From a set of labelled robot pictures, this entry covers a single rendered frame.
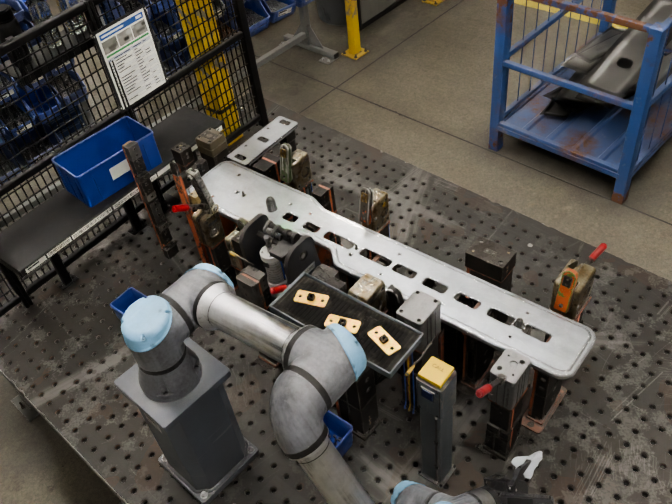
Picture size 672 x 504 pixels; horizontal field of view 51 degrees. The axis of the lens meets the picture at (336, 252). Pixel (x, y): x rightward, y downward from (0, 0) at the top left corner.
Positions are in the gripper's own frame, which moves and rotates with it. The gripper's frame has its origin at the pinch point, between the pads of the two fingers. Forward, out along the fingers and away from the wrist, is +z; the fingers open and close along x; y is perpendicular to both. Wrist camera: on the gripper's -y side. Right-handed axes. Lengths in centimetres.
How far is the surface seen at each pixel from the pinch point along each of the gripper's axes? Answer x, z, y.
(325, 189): -81, 6, 80
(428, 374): -28.3, -25.1, 10.7
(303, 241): -62, -27, 50
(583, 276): -47, 28, 3
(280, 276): -53, -24, 67
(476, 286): -46, 13, 27
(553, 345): -30.3, 15.0, 5.3
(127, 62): -131, -39, 127
